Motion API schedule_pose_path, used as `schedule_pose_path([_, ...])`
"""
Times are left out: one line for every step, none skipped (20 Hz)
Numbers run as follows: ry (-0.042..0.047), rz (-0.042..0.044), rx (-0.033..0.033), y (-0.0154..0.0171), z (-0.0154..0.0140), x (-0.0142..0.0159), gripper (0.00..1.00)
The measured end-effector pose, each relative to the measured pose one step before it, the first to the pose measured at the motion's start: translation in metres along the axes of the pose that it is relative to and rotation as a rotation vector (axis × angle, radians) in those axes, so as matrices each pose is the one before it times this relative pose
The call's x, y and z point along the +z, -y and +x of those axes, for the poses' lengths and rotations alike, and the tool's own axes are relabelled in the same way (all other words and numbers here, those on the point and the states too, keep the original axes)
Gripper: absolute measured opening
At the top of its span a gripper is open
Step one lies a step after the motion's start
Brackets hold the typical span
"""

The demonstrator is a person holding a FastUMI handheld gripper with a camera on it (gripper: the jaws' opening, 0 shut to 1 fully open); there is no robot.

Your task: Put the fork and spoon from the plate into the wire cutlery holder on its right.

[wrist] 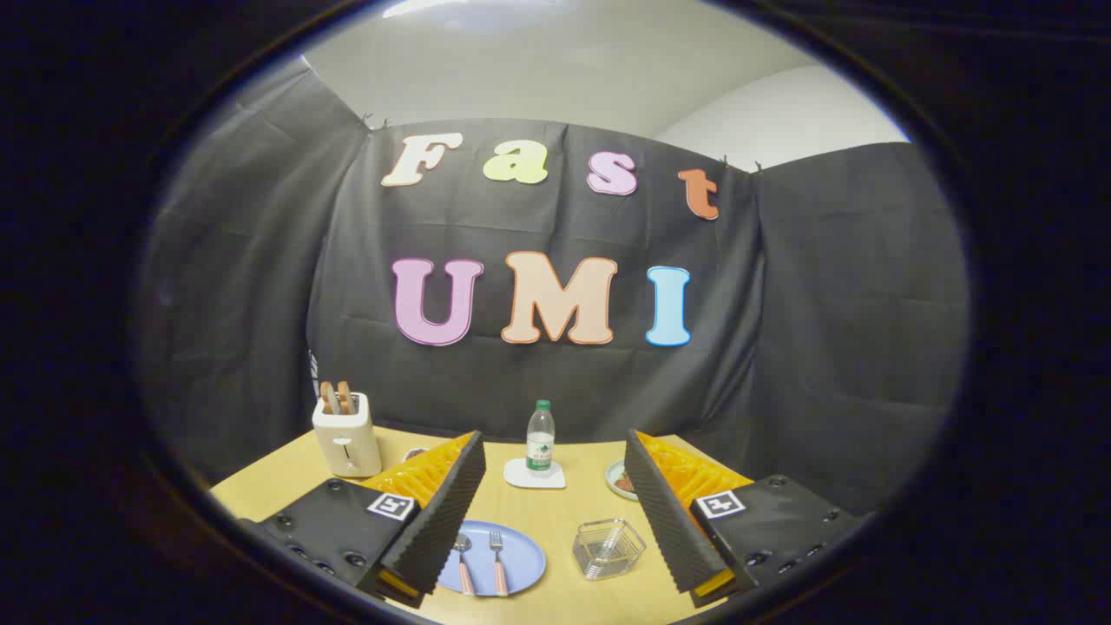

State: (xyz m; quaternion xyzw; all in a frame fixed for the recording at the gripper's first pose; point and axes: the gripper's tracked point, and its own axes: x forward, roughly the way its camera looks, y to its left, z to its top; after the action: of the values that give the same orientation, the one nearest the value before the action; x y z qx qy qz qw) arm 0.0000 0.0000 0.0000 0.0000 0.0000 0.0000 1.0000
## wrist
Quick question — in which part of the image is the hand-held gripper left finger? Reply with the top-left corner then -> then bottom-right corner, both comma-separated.
239,430 -> 487,609

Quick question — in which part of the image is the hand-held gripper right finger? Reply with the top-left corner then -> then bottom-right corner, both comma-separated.
623,428 -> 871,609

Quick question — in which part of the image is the spoon with red checkered handle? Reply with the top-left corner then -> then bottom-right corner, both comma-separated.
453,533 -> 477,596

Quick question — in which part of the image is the fork with red checkered handle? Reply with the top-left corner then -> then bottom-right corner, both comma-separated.
489,530 -> 510,597

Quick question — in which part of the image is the pale green food plate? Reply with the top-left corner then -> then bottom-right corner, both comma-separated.
605,459 -> 641,502

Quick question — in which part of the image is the clear plastic drainer basket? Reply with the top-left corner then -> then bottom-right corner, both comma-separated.
572,518 -> 648,581

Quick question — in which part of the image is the white square coaster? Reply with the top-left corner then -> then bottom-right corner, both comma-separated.
503,457 -> 567,490

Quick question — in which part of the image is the blue round plate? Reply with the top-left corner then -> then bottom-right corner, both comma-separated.
437,519 -> 548,597

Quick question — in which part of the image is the cream toaster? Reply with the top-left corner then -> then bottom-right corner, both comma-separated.
312,392 -> 383,478

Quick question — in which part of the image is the clear water bottle green cap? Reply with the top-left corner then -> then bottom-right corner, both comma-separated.
526,399 -> 556,477

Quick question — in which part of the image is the black backdrop cloth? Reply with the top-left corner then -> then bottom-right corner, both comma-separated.
135,61 -> 969,517

